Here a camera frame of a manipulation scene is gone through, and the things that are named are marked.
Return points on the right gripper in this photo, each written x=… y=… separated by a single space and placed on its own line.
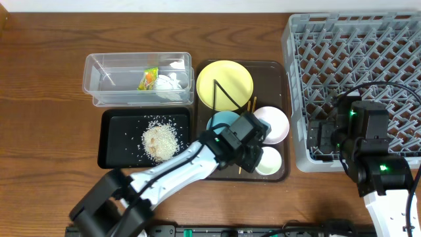
x=318 y=135

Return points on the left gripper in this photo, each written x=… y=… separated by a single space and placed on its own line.
x=254 y=158

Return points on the small white cup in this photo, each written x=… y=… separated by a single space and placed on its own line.
x=270 y=163

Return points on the pink bowl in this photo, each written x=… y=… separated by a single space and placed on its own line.
x=278 y=122

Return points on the light blue bowl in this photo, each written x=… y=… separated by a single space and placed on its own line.
x=223 y=117

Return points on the wooden chopstick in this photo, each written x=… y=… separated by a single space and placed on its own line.
x=248 y=109
x=254 y=104

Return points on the pile of rice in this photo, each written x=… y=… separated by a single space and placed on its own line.
x=160 y=142

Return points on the white tissue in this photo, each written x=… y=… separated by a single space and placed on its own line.
x=164 y=85

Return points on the green snack wrapper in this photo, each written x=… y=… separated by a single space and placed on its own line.
x=149 y=77

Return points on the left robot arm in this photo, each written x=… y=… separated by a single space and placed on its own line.
x=120 y=205

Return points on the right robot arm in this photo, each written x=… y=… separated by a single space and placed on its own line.
x=358 y=134

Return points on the grey dishwasher rack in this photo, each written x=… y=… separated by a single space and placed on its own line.
x=328 y=54

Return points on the black waste tray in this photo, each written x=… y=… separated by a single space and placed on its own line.
x=120 y=144

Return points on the clear plastic waste bin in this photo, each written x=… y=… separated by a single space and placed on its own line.
x=112 y=78

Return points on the dark brown serving tray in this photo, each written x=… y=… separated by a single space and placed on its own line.
x=270 y=89

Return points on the yellow plate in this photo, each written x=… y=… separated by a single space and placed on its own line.
x=232 y=81

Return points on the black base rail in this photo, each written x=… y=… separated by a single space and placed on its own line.
x=173 y=231

